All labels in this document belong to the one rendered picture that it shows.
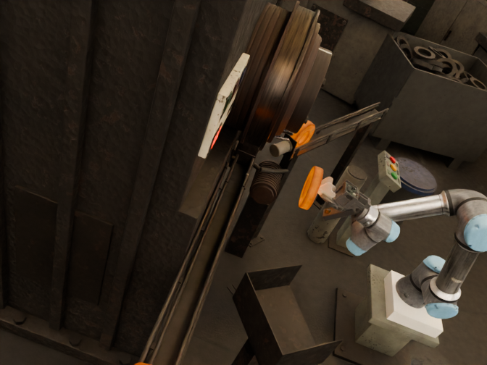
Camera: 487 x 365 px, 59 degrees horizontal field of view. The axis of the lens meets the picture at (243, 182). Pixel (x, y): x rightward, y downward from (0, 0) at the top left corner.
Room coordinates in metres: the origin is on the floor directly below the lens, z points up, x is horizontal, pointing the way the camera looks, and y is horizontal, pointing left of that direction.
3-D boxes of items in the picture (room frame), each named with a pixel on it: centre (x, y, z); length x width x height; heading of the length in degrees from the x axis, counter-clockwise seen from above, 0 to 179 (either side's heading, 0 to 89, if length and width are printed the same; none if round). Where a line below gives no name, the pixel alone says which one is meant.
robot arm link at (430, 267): (1.44, -0.90, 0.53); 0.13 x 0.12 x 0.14; 7
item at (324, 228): (1.98, -0.53, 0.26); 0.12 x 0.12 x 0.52
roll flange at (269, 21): (1.31, 0.11, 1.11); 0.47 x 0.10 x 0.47; 2
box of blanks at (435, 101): (3.81, -1.17, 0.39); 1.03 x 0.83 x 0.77; 107
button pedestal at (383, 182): (2.02, -0.69, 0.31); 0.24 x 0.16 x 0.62; 2
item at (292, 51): (1.32, 0.02, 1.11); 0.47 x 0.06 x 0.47; 2
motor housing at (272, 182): (1.65, -0.10, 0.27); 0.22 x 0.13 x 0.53; 2
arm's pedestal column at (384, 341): (1.45, -0.89, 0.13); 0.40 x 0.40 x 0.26; 2
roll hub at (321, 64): (1.32, -0.07, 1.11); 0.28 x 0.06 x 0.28; 2
